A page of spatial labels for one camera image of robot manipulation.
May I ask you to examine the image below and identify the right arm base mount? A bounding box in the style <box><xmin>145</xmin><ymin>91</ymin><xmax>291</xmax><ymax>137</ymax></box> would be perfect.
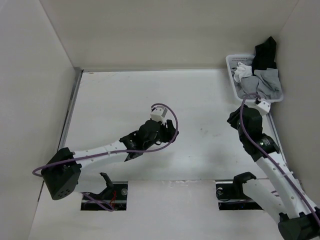
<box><xmin>215</xmin><ymin>181</ymin><xmax>262</xmax><ymax>211</ymax></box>

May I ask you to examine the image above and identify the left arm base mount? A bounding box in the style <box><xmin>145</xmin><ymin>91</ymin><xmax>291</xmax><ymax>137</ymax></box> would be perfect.
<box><xmin>80</xmin><ymin>181</ymin><xmax>129</xmax><ymax>211</ymax></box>

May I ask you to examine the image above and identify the grey tank top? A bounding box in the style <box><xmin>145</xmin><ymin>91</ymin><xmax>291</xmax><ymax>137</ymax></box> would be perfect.
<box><xmin>237</xmin><ymin>68</ymin><xmax>283</xmax><ymax>100</ymax></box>

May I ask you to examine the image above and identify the left metal table rail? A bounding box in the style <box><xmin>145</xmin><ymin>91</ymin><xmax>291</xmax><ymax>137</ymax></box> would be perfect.
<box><xmin>57</xmin><ymin>67</ymin><xmax>84</xmax><ymax>150</ymax></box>

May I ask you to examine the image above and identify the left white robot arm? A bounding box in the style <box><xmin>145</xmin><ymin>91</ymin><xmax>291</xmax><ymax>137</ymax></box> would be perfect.
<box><xmin>40</xmin><ymin>119</ymin><xmax>179</xmax><ymax>201</ymax></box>

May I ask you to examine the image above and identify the white plastic laundry basket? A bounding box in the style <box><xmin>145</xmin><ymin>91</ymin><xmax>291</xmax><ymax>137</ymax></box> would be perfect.
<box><xmin>225</xmin><ymin>54</ymin><xmax>284</xmax><ymax>104</ymax></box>

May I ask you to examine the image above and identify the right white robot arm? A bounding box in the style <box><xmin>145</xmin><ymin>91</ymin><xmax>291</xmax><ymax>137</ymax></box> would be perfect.
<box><xmin>227</xmin><ymin>104</ymin><xmax>320</xmax><ymax>240</ymax></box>

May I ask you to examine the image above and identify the black tank top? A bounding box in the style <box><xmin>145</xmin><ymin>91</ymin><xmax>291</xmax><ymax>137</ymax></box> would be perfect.
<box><xmin>251</xmin><ymin>36</ymin><xmax>277</xmax><ymax>75</ymax></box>

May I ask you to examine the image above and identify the metal table rail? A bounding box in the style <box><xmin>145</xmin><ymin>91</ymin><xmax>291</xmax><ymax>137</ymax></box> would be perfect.
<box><xmin>57</xmin><ymin>67</ymin><xmax>84</xmax><ymax>150</ymax></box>
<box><xmin>266</xmin><ymin>113</ymin><xmax>288</xmax><ymax>165</ymax></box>

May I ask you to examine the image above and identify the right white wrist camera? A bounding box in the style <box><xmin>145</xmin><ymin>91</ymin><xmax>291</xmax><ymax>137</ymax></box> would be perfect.
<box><xmin>254</xmin><ymin>98</ymin><xmax>271</xmax><ymax>116</ymax></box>

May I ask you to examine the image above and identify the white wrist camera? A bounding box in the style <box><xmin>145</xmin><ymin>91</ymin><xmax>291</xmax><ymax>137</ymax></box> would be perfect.
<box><xmin>150</xmin><ymin>105</ymin><xmax>168</xmax><ymax>125</ymax></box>
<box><xmin>254</xmin><ymin>98</ymin><xmax>271</xmax><ymax>116</ymax></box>

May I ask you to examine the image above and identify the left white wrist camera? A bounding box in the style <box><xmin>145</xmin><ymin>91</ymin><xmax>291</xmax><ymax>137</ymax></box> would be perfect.
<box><xmin>150</xmin><ymin>105</ymin><xmax>168</xmax><ymax>125</ymax></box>

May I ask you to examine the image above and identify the white tank top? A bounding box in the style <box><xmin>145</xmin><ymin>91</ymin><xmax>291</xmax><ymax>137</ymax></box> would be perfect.
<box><xmin>233</xmin><ymin>62</ymin><xmax>253</xmax><ymax>83</ymax></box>

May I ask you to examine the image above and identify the right metal table rail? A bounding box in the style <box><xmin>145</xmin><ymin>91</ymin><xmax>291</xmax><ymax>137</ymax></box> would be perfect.
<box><xmin>266</xmin><ymin>113</ymin><xmax>288</xmax><ymax>165</ymax></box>

